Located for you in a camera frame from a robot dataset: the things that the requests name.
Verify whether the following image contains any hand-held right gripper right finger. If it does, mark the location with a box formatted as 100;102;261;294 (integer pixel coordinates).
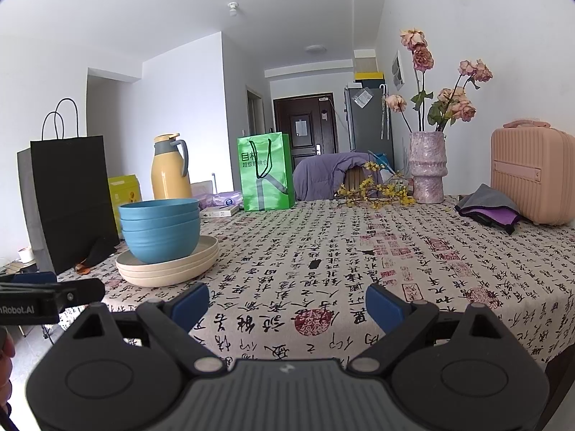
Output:
347;284;511;374

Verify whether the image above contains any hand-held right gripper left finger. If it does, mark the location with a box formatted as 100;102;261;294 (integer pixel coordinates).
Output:
71;282;228;374

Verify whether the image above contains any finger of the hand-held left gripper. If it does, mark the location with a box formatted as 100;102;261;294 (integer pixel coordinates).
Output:
53;277;107;312
0;272;58;286

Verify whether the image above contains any cream plate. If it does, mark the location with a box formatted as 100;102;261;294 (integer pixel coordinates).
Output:
117;251;220;277
119;258;219;287
115;235;220;268

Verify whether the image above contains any blue bowl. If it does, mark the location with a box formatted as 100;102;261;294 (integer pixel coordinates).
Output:
122;227;201;265
119;198;201;222
120;215;201;235

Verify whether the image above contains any person's left hand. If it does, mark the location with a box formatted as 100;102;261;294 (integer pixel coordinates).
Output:
0;328;17;414

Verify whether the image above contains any black cloth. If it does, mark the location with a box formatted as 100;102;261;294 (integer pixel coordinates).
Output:
85;237;120;267

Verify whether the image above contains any printed calligraphy tablecloth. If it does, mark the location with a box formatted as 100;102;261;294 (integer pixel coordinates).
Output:
42;195;575;366

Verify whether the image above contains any black paper bag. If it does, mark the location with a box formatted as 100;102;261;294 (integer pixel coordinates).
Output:
17;98;120;275

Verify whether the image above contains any white flat box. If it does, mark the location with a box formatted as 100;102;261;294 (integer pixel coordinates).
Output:
200;204;241;219

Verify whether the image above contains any yellow snack box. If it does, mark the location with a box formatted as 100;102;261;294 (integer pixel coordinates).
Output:
108;175;143;234

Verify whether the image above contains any purple tissue pack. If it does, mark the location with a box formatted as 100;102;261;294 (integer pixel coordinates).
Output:
216;190;245;208

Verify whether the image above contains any yellow flower branch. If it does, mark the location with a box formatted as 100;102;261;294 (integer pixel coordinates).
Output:
335;162;418;209

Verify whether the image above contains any wooden chair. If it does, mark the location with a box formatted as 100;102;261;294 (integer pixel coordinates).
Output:
342;165;380;198

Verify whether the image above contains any yellow thermos jug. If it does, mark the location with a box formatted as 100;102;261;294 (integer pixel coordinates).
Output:
150;133;192;201

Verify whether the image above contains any green paper bag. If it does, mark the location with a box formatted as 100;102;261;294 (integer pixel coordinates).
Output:
236;132;296;212

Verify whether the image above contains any blue plastic item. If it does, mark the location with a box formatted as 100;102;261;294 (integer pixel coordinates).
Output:
369;151;397;175

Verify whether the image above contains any pink speckled vase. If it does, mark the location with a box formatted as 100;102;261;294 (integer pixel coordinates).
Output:
408;131;449;204

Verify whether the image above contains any grey and purple cloth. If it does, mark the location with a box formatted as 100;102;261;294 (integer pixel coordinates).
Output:
455;183;524;234

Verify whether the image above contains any purple jacket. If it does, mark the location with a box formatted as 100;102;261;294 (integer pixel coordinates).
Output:
292;152;382;202

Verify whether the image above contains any grey refrigerator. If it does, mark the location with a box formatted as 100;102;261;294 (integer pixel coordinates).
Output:
344;83;395;167

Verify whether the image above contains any dark brown entrance door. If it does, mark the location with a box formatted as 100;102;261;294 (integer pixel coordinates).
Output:
273;93;337;169

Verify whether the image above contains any white umbrella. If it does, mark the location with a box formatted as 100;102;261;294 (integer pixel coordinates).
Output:
379;83;391;141

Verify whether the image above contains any pink hard-shell case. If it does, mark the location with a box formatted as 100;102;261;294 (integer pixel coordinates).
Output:
489;119;575;226

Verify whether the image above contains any grey interior door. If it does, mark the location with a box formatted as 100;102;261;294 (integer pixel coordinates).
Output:
245;84;264;138

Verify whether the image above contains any bunch of dried pink roses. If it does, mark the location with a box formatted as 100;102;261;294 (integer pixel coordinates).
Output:
385;28;493;133

